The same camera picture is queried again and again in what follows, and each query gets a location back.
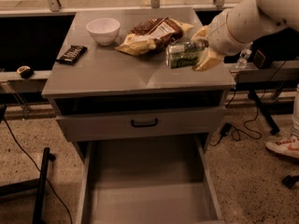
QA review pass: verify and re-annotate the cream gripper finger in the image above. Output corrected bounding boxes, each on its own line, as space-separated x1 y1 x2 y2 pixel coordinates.
191 25 208 42
192 48 224 72

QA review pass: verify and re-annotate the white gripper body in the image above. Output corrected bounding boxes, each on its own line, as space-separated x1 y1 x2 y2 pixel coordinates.
207 11 249 56

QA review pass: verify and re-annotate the green soda can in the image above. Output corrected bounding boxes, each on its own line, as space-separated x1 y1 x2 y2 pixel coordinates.
165 39 208 69

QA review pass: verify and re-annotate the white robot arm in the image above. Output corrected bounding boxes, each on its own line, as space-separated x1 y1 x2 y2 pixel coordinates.
192 0 299 72

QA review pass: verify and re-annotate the grey drawer cabinet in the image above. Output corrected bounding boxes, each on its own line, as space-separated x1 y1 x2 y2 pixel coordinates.
40 7 236 154

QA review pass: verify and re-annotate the closed grey top drawer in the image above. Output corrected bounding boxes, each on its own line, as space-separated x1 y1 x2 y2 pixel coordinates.
57 106 225 142

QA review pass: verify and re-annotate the open grey middle drawer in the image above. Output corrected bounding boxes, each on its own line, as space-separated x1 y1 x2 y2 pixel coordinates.
76 134 225 224

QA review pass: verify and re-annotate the clear water bottle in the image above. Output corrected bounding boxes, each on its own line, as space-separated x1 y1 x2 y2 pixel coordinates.
235 48 252 69

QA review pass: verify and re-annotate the small black box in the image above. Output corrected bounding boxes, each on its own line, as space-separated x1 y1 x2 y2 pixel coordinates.
253 49 273 69

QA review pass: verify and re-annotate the brown chip bag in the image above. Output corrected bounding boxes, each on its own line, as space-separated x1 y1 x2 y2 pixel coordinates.
115 17 193 56

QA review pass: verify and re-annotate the black power adapter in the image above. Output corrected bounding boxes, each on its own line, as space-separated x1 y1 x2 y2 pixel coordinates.
221 123 232 137

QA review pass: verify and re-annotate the black stand leg right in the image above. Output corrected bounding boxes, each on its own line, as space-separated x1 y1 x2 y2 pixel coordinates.
248 90 279 135

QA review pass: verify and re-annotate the white bowl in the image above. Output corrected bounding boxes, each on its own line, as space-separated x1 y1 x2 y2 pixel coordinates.
86 18 121 46

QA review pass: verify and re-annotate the white red sneaker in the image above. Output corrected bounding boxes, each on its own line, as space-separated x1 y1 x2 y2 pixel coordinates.
265 135 299 159

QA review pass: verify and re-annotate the black chocolate bar pack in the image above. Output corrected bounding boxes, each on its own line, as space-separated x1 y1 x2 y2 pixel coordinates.
57 45 87 65

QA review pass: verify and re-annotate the black caster wheel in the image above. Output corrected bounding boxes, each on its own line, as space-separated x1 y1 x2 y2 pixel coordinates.
282 175 299 189

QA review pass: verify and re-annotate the round yellow black tape measure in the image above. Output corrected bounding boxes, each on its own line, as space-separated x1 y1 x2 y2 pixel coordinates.
17 65 34 78

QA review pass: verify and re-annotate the black metal stand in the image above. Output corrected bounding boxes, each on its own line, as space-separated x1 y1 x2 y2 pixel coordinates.
0 147 55 224

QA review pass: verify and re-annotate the black floor cable right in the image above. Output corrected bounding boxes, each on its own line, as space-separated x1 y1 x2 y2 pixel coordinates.
208 59 288 147

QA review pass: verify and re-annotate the black floor cable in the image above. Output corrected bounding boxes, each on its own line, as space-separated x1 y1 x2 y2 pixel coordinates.
208 59 288 147
1 115 74 224

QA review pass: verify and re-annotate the black drawer handle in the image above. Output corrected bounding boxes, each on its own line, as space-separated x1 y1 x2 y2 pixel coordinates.
131 119 159 128

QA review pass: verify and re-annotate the black floor cable left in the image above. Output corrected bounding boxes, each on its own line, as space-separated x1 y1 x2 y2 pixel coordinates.
1 115 74 224

